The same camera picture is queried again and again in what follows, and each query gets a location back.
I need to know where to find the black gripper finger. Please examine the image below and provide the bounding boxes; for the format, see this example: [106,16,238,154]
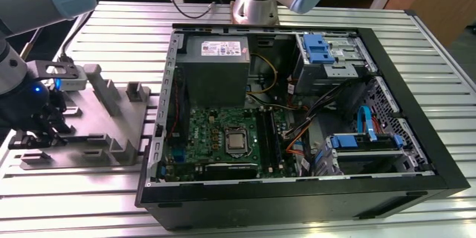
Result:
[8,129,38,150]
[31,93,72,147]

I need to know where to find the grey parts rack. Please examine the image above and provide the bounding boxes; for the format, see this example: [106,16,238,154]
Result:
[18,64,154,171]

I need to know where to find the green motherboard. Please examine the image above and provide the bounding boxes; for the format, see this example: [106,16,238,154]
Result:
[166,106,299,180]

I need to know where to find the grey power supply unit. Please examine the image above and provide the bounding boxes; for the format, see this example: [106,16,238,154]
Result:
[176,35,250,109]

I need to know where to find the metal socket cover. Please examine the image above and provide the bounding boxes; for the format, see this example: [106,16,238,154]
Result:
[224,128,250,155]

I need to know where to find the silver CPU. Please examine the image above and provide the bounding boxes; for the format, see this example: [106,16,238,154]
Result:
[227,133,247,150]

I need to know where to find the black CPU socket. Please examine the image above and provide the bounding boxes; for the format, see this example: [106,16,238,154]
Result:
[222,125,251,160]

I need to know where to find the black graphics card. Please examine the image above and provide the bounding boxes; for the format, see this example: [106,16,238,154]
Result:
[203,161,259,181]

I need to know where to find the black open PC case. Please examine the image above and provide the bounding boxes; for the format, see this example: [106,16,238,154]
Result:
[136,22,472,230]

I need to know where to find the metal drive cage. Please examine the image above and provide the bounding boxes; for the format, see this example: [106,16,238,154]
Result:
[292,33,378,96]

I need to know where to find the blue drive latch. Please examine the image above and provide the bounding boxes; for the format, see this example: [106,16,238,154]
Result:
[303,34,338,65]

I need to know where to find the hard disk in blue carrier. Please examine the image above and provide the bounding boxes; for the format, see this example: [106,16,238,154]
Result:
[327,133,406,154]

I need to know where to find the metal disk bay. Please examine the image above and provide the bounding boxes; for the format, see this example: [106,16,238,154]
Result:
[314,133,428,178]

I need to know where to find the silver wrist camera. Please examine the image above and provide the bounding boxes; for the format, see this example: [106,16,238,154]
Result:
[35,61,90,91]

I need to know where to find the black camera cable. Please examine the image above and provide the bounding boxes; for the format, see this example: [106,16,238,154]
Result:
[58,0,104,63]

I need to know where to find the grey power supply wires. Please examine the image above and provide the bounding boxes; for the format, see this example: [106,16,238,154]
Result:
[247,93,311,111]

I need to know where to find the yellow wire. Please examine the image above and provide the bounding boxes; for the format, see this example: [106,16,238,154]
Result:
[250,54,279,94]

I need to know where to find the wire bundle white connector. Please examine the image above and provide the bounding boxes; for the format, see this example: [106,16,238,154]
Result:
[280,120,312,140]

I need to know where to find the orange wire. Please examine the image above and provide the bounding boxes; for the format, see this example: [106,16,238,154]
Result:
[284,134,311,156]

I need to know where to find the black cable bundle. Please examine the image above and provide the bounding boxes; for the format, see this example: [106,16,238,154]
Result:
[282,79,360,138]

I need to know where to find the blue flat data cable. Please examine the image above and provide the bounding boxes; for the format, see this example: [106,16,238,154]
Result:
[356,105,379,142]

